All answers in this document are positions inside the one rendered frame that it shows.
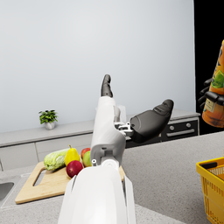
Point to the orange lemon tea bottle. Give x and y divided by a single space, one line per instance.
216 87

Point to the yellow slatted basket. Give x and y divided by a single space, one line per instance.
212 186

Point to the green red apple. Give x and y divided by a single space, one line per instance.
87 159

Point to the yellow pear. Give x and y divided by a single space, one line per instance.
71 155

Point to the black built-in oven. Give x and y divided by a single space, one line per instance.
175 129

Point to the dark red apple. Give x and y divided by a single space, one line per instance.
74 168

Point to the green cabbage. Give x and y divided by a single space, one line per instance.
55 159

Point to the potted green plant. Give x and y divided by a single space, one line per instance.
48 118

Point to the grey kitchen cabinet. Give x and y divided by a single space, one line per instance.
43 143

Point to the wooden cutting board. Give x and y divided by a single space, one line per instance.
46 185

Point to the steel sink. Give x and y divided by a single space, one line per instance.
5 191

